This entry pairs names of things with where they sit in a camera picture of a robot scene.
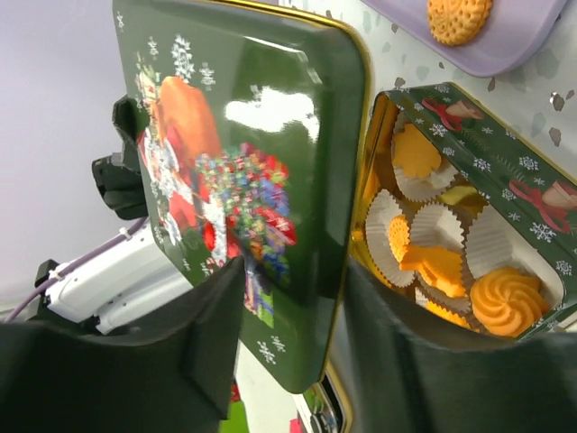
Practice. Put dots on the white paper cup bottom-left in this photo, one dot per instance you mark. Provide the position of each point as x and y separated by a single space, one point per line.
383 209

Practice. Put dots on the gold tin lid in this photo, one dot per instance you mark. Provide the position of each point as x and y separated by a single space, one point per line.
248 121

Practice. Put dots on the white paper cup top-left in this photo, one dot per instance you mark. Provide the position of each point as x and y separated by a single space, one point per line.
427 189

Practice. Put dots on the round dotted cracker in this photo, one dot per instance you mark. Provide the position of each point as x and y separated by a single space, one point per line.
398 235
456 22

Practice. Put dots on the orange fish cookie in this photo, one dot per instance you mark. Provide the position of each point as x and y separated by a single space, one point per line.
438 267

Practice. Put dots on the gold cookie tin box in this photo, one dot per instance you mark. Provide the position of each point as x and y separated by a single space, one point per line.
495 169

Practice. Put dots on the orange flower cookie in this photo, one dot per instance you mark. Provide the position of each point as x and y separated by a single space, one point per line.
414 154

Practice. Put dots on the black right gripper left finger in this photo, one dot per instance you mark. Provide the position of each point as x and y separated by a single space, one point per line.
173 371

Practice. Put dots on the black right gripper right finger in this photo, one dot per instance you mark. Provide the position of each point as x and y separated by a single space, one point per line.
419 373

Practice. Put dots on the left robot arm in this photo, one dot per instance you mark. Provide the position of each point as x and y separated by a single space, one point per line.
128 276

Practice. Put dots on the white paper cup bottom-right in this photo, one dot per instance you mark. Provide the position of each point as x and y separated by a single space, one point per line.
458 305

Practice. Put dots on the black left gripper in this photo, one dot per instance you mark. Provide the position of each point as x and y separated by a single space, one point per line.
118 176

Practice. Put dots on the white paper cup top-right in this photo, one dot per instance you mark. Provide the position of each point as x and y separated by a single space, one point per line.
492 243

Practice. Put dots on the round dotted cracker bottom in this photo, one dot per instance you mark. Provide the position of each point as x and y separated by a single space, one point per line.
456 22

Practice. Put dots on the orange swirl cookie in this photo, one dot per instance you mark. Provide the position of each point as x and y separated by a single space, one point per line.
507 302

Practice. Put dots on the white paper cup centre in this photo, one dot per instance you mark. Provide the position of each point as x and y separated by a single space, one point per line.
437 225

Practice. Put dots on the lilac plastic tray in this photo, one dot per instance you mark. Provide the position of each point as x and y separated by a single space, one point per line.
514 32

